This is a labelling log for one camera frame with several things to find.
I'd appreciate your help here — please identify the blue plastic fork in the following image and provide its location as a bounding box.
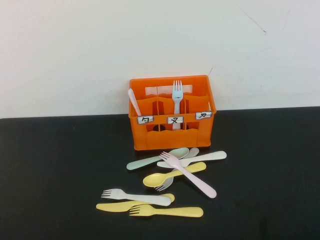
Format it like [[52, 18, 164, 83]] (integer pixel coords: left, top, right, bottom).
[[172, 79, 184, 131]]

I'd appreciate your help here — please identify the pink plastic spoon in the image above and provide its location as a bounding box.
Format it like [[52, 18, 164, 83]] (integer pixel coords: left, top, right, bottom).
[[127, 88, 142, 118]]

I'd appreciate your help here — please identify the yellow plastic fork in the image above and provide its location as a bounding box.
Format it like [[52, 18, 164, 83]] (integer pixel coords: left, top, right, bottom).
[[128, 204, 204, 218]]

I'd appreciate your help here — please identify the orange plastic cutlery holder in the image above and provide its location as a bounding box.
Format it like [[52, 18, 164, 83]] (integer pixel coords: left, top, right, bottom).
[[128, 74, 217, 151]]

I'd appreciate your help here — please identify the white fork character label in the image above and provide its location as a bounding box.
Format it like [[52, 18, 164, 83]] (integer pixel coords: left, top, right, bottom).
[[166, 115, 184, 125]]

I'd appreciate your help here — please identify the white spoon character label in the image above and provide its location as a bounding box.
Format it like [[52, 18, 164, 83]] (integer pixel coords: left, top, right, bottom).
[[136, 115, 154, 125]]

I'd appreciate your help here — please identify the white knife character label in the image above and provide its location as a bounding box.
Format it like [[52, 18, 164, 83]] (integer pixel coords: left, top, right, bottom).
[[194, 110, 213, 121]]

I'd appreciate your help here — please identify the green plastic spoon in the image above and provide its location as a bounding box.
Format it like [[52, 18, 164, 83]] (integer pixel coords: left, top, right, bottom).
[[126, 147, 190, 171]]

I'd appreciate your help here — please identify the yellow plastic spoon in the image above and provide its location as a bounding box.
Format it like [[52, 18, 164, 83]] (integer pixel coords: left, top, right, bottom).
[[142, 161, 207, 188]]

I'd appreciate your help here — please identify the white plastic knife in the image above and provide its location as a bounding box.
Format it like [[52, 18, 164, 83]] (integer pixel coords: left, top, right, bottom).
[[156, 150, 228, 169]]

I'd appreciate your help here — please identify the grey plastic fork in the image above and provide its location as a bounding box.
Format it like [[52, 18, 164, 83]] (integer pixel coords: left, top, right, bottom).
[[154, 147, 200, 192]]

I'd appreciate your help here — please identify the pink plastic fork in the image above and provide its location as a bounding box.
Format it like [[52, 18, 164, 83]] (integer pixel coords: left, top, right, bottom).
[[159, 151, 217, 199]]

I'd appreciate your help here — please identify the white plastic fork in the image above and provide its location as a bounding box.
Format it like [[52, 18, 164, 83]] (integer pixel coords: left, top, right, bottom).
[[100, 188, 172, 207]]

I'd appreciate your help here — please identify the yellow plastic knife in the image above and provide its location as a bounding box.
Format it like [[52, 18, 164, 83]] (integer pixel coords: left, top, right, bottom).
[[95, 193, 176, 213]]

